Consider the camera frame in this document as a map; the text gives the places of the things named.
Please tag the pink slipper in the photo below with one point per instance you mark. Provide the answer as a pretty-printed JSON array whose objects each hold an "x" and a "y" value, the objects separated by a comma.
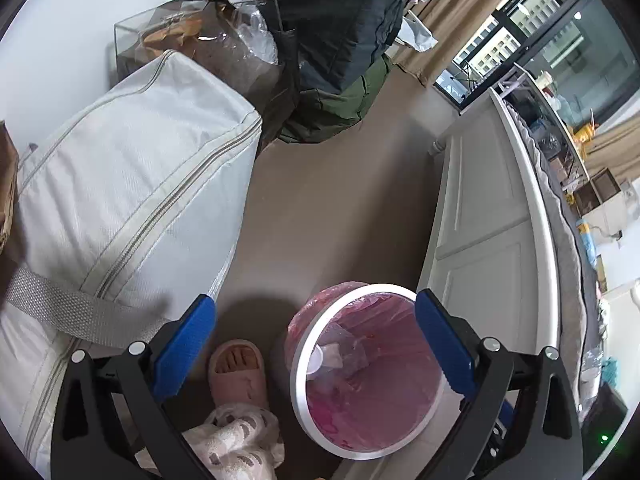
[{"x": 237, "y": 375}]

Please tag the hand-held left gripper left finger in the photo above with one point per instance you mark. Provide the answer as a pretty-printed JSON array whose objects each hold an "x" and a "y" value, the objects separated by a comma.
[{"x": 185, "y": 345}]

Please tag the beige curtain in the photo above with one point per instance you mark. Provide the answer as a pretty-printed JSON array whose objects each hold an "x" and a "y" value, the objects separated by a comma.
[
  {"x": 460, "y": 15},
  {"x": 615, "y": 145}
]

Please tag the white bed frame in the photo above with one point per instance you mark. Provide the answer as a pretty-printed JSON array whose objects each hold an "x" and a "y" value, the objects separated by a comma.
[{"x": 480, "y": 200}]

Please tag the white paper cup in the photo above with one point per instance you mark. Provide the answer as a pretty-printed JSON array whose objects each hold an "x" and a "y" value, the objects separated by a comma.
[{"x": 546, "y": 81}]

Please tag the green jacket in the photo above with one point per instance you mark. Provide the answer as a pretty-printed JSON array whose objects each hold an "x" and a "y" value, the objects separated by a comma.
[{"x": 340, "y": 110}]

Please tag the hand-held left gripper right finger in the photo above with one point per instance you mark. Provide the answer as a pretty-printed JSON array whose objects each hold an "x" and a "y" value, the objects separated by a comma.
[{"x": 445, "y": 345}]

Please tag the grey fabric storage bag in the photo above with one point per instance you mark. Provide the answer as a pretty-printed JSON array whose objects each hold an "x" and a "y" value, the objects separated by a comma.
[{"x": 125, "y": 160}]

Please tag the white shelf cabinet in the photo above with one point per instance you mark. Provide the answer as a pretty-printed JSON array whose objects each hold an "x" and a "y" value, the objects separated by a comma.
[{"x": 602, "y": 200}]

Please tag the white folding table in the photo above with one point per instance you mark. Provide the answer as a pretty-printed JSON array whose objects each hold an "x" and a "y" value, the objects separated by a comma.
[{"x": 540, "y": 102}]

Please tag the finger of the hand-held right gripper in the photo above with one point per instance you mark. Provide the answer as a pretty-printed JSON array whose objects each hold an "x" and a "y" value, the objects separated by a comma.
[{"x": 506, "y": 412}]

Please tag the white plastic bag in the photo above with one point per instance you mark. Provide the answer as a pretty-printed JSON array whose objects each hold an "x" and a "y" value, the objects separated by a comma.
[{"x": 417, "y": 35}]

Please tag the black framed window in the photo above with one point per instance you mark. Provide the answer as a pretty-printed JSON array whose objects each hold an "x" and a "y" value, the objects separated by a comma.
[{"x": 575, "y": 35}]

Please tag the yellow toy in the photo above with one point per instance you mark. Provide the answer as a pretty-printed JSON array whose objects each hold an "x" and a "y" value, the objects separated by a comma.
[{"x": 584, "y": 134}]

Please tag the brown cardboard board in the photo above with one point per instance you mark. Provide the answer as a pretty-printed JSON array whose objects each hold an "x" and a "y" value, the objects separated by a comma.
[{"x": 7, "y": 185}]

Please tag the black jacket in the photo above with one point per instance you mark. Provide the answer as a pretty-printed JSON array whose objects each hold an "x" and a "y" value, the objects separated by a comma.
[{"x": 340, "y": 15}]

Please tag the clear storage container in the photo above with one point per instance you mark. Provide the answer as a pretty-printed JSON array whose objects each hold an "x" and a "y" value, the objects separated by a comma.
[{"x": 545, "y": 137}]

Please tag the white mattress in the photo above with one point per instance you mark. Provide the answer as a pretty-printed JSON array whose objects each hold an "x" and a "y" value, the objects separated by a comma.
[{"x": 535, "y": 210}]

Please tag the white bin with pink liner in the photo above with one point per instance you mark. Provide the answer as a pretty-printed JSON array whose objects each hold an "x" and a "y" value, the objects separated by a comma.
[{"x": 390, "y": 400}]

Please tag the blue plastic pack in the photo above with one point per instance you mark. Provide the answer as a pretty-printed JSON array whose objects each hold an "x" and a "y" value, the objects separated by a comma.
[{"x": 586, "y": 242}]

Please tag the clear plastic box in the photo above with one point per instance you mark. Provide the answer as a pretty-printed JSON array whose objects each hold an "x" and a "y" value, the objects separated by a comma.
[{"x": 200, "y": 45}]

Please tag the brown cardboard box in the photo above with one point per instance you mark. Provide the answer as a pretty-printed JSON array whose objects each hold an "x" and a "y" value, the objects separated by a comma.
[{"x": 562, "y": 167}]

